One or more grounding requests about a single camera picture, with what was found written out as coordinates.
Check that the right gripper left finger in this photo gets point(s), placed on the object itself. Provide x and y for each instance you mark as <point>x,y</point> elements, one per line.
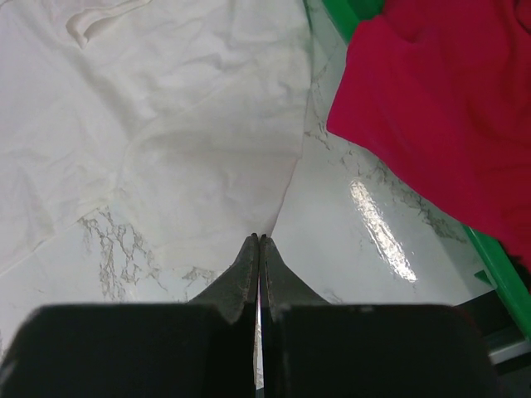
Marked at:
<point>201,348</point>

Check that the green plastic tray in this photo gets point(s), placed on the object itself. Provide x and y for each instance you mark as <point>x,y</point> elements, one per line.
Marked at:
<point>410,250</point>

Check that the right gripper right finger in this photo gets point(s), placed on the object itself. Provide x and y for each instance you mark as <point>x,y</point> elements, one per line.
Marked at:
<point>312,348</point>

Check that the white t shirt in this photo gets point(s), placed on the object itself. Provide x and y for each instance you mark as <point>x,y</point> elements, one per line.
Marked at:
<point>188,114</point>

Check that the magenta t shirt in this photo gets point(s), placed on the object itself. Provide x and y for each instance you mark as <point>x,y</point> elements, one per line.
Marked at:
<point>440,92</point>

